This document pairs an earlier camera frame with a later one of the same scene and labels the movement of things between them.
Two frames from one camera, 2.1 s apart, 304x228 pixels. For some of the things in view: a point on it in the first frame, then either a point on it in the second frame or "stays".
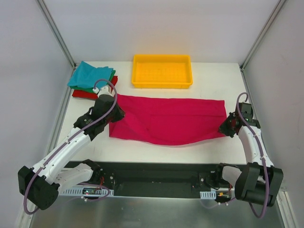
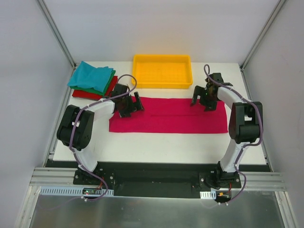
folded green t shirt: [89, 89] stays
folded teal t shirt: [85, 75] stays
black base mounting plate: [144, 179] stays
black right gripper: [226, 127] to [204, 99]
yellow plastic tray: [162, 71] stays
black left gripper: [118, 114] to [130, 107]
